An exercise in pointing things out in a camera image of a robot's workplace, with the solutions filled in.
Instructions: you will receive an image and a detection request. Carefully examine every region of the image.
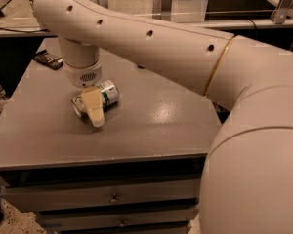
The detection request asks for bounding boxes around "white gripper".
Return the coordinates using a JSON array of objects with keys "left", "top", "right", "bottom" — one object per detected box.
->
[{"left": 63, "top": 60, "right": 105, "bottom": 127}]

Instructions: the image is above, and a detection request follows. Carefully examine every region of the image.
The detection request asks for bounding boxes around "7up soda can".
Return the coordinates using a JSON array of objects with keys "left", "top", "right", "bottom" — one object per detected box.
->
[{"left": 71, "top": 80, "right": 119, "bottom": 118}]

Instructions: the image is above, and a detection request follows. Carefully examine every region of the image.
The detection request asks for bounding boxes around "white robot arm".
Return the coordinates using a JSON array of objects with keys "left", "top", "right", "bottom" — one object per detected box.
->
[{"left": 33, "top": 0, "right": 293, "bottom": 234}]

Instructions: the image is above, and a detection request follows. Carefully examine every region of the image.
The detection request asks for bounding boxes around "grey drawer cabinet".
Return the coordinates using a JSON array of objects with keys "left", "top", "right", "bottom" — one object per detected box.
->
[{"left": 0, "top": 53, "right": 220, "bottom": 234}]

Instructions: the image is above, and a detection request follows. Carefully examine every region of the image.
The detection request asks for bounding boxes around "top drawer with knob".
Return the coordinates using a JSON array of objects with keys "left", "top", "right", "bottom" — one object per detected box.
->
[{"left": 1, "top": 179, "right": 199, "bottom": 212}]

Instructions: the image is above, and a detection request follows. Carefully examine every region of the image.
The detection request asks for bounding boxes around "drawer with knob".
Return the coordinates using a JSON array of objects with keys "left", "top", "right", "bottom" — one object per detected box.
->
[
  {"left": 1, "top": 179, "right": 199, "bottom": 212},
  {"left": 37, "top": 205, "right": 198, "bottom": 231}
]

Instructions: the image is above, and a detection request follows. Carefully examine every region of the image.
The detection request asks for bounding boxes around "metal railing frame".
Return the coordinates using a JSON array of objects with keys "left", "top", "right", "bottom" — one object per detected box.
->
[{"left": 0, "top": 0, "right": 293, "bottom": 39}]

